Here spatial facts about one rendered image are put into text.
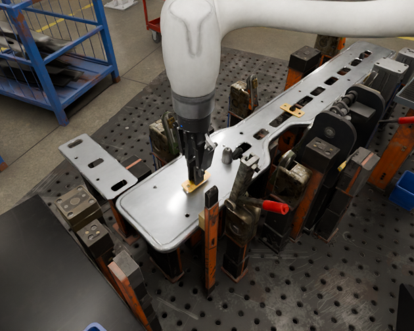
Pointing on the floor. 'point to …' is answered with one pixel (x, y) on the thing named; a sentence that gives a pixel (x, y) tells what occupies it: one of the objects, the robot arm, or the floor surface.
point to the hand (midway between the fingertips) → (195, 171)
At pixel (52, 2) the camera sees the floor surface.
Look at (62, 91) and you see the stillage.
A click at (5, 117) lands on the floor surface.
